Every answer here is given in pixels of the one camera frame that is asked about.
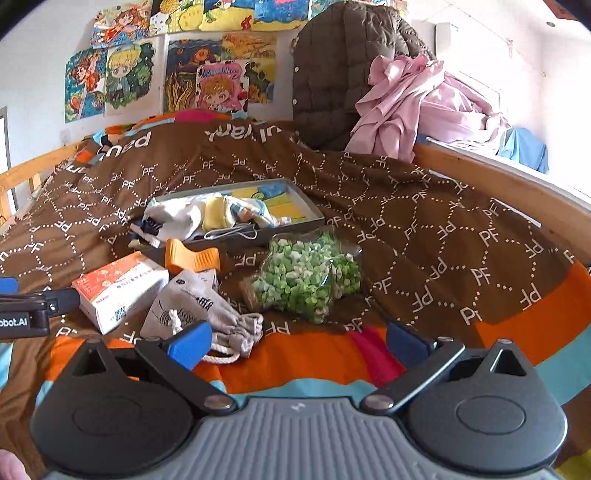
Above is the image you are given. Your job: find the grey face mask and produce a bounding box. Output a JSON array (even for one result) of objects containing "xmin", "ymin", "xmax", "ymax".
[{"xmin": 203, "ymin": 225, "xmax": 259, "ymax": 241}]

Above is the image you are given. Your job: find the grey drawstring pouch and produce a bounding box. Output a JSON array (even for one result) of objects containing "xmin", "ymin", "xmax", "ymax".
[{"xmin": 140, "ymin": 271, "xmax": 265, "ymax": 365}]

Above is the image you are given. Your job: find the dark striped sock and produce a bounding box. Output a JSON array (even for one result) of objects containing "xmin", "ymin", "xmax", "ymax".
[{"xmin": 128, "ymin": 219, "xmax": 162, "ymax": 250}]

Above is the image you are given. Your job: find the pink cloth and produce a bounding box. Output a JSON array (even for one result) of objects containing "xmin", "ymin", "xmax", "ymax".
[{"xmin": 344, "ymin": 54, "xmax": 511, "ymax": 162}]

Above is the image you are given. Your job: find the blue sea poster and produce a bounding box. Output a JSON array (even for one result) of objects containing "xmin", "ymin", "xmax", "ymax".
[{"xmin": 252, "ymin": 0, "xmax": 315, "ymax": 21}]

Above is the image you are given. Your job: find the orange and white box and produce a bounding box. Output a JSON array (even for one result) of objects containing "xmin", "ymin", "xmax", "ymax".
[{"xmin": 71, "ymin": 251, "xmax": 170, "ymax": 335}]

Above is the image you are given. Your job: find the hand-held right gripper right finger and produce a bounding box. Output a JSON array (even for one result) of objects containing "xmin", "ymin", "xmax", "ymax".
[{"xmin": 360, "ymin": 318, "xmax": 531, "ymax": 414}]

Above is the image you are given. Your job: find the orange plastic clip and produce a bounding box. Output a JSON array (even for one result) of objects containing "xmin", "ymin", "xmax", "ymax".
[{"xmin": 165, "ymin": 237, "xmax": 221, "ymax": 273}]

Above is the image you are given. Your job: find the brown-haired child poster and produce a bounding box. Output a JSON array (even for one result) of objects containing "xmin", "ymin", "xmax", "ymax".
[{"xmin": 196, "ymin": 60, "xmax": 252, "ymax": 112}]

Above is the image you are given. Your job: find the white air conditioner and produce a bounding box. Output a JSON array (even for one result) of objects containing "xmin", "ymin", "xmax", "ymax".
[{"xmin": 434, "ymin": 24, "xmax": 462, "ymax": 54}]

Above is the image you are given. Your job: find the yellow beach poster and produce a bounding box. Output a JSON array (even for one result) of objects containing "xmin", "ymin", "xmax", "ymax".
[{"xmin": 201, "ymin": 0, "xmax": 254, "ymax": 31}]

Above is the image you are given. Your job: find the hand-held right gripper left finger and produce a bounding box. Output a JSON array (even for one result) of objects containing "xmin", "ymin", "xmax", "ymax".
[{"xmin": 68, "ymin": 318, "xmax": 238, "ymax": 414}]

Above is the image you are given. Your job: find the white sock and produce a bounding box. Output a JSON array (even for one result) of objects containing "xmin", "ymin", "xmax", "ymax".
[{"xmin": 144, "ymin": 202, "xmax": 205, "ymax": 243}]

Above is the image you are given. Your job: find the yellow black spotted poster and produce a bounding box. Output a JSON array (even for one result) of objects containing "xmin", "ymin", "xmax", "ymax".
[{"xmin": 150, "ymin": 0, "xmax": 204, "ymax": 33}]

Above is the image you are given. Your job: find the lying orange-haired girl poster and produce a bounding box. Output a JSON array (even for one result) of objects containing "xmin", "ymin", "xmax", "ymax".
[{"xmin": 91, "ymin": 2, "xmax": 153, "ymax": 47}]

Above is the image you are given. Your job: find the person's pink clothing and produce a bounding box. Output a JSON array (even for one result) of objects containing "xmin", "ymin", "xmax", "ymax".
[{"xmin": 0, "ymin": 450, "xmax": 25, "ymax": 480}]

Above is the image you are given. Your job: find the yellow field poster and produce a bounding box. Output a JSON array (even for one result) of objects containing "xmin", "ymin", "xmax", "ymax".
[{"xmin": 221, "ymin": 31, "xmax": 278, "ymax": 61}]

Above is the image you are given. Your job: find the window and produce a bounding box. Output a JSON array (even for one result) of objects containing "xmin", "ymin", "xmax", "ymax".
[{"xmin": 0, "ymin": 106, "xmax": 14, "ymax": 176}]

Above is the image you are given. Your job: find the yellow toe pastel sock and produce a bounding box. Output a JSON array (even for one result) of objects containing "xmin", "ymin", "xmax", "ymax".
[{"xmin": 201, "ymin": 194, "xmax": 287, "ymax": 229}]

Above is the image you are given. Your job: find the white ledge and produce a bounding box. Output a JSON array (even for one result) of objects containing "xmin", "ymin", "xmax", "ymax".
[{"xmin": 418, "ymin": 134, "xmax": 591, "ymax": 199}]

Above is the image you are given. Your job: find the fish and seaweed poster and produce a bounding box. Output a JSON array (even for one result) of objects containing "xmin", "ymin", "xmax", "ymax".
[{"xmin": 164, "ymin": 37, "xmax": 222, "ymax": 114}]

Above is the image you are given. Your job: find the grey tray with cartoon picture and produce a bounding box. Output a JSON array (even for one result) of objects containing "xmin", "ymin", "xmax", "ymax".
[{"xmin": 147, "ymin": 178, "xmax": 326, "ymax": 254}]

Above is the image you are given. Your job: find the brown quilted jacket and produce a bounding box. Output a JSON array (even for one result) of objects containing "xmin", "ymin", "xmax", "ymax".
[{"xmin": 290, "ymin": 0, "xmax": 439, "ymax": 151}]

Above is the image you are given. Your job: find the blond boy poster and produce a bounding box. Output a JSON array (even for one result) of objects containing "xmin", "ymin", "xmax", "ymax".
[{"xmin": 104, "ymin": 41, "xmax": 155, "ymax": 116}]

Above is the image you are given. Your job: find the blue cloth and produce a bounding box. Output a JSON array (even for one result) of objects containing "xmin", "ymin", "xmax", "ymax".
[{"xmin": 499, "ymin": 127, "xmax": 550, "ymax": 174}]

